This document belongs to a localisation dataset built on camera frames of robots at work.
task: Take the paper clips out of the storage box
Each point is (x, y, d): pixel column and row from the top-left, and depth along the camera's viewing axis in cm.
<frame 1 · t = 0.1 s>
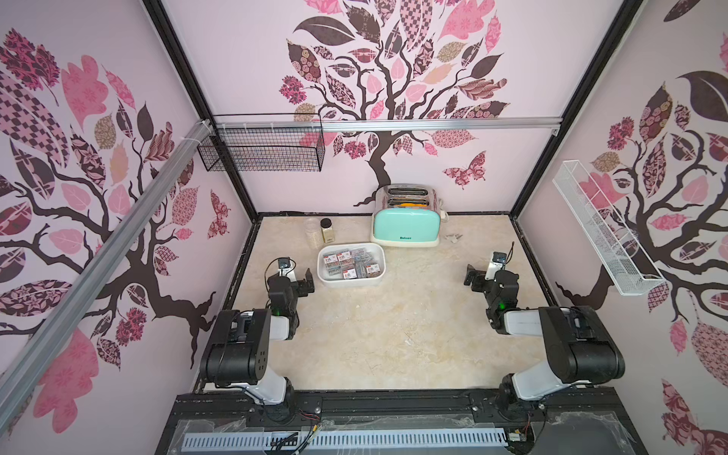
left hand: (294, 274, 94), fingers open
right hand: (481, 268, 94), fingers open
white plastic storage box: (352, 264, 102), point 4 cm above the table
black-lidded spice jar: (327, 230, 109), point 7 cm above the table
clear plastic jar: (313, 233, 105), point 9 cm above the table
white toaster power plug: (454, 238, 112), point 3 cm above the table

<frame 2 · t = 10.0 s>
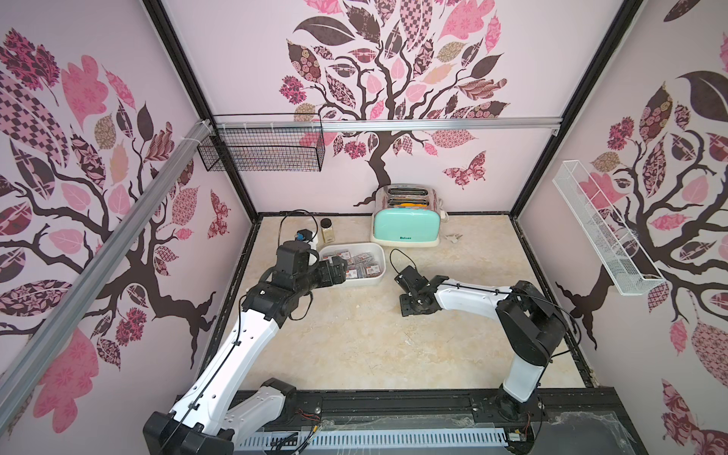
left hand: (331, 271, 75), fingers open
right hand: (411, 309, 92), fingers open
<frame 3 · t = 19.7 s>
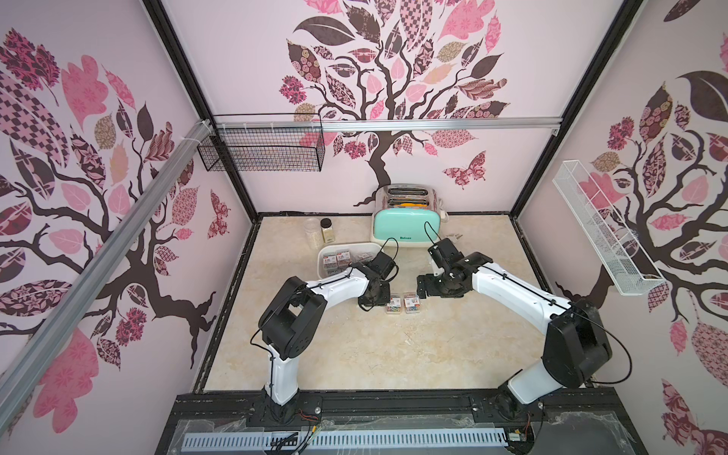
left hand: (379, 304, 93), fingers open
right hand: (431, 294, 86), fingers open
paper clip box: (411, 303, 94), point 2 cm above the table
paper clip box 2: (394, 306, 94), point 2 cm above the table
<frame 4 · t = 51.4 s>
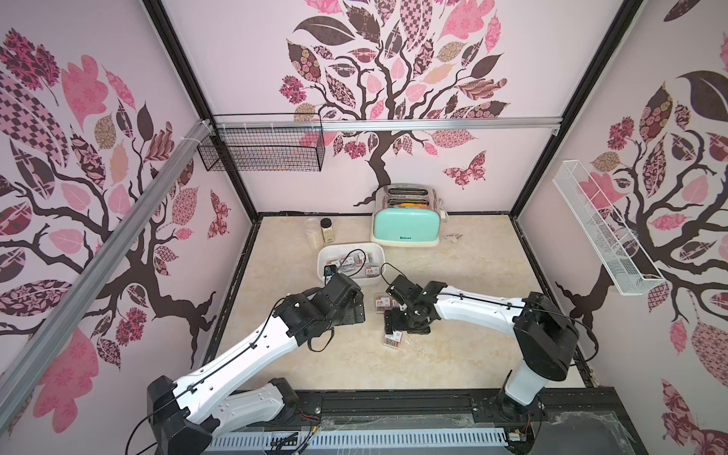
left hand: (343, 314, 74), fingers open
right hand: (397, 333, 84), fingers open
paper clip box 3: (382, 301, 94), point 3 cm above the table
paper clip box 4: (392, 340, 86), point 2 cm above the table
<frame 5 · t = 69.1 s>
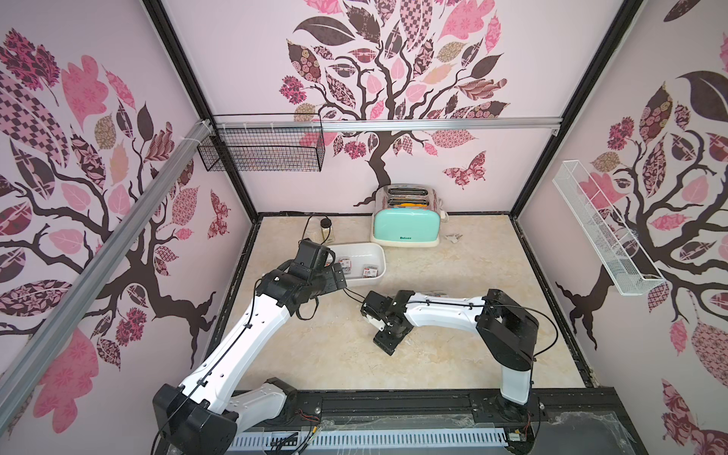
left hand: (325, 285, 76), fingers open
right hand: (391, 341, 85), fingers open
